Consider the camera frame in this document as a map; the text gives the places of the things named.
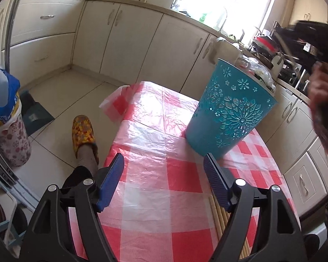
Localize person's right hand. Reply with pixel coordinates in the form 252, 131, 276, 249
309, 61, 328, 153

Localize chrome pipe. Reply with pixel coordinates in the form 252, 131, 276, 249
4, 0, 27, 72

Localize red white checkered tablecloth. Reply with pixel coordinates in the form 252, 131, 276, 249
68, 81, 301, 262

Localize yellow floral slipper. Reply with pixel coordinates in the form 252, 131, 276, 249
72, 115, 99, 164

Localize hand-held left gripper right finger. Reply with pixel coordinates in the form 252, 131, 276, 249
203, 153, 308, 262

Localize stainless steel appliance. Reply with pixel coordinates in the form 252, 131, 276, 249
278, 59, 311, 91

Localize clear plastic bags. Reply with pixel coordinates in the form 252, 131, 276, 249
236, 55, 277, 94

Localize kitchen faucet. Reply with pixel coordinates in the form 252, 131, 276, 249
218, 6, 229, 33

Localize teal perforated plastic bucket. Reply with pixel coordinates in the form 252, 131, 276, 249
185, 58, 279, 159

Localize red pot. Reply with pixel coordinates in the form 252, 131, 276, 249
255, 35, 280, 53

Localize person's leg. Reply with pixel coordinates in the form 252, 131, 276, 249
61, 143, 99, 189

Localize cream lower kitchen cabinets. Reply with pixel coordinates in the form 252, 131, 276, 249
0, 0, 328, 215

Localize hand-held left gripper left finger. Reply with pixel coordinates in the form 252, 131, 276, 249
21, 153, 125, 262

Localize blue plastic bag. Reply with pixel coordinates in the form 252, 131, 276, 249
0, 68, 21, 130

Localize floral waste bin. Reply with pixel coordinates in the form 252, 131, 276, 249
0, 98, 32, 167

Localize white kettle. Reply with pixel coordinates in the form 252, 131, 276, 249
271, 54, 285, 77

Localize pile of wooden chopsticks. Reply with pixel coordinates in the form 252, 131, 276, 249
208, 196, 253, 261

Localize dark green dustpan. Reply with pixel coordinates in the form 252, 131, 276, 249
20, 90, 55, 137

